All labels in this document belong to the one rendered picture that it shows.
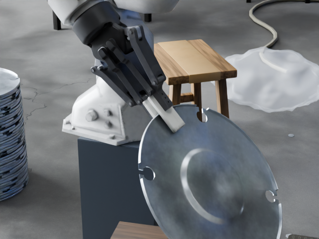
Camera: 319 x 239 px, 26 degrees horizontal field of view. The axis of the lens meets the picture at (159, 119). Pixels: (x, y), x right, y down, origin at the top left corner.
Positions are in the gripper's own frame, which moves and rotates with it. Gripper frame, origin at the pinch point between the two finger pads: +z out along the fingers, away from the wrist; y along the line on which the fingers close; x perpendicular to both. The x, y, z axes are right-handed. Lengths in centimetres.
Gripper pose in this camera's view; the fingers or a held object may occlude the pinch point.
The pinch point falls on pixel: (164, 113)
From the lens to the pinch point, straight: 111.1
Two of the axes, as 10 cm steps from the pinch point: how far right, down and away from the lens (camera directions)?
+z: 6.0, 8.0, -0.5
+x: 5.7, -3.8, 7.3
